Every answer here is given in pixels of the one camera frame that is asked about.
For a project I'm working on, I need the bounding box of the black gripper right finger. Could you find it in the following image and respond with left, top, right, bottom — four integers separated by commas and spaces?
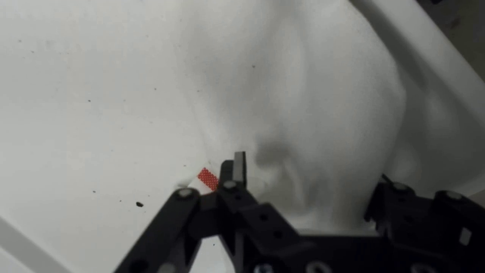
364, 174, 485, 273

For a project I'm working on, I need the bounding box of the white towel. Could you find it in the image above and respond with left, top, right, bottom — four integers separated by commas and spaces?
188, 0, 485, 236

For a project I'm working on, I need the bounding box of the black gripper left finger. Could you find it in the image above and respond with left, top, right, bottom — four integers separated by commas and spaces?
112, 151, 305, 273

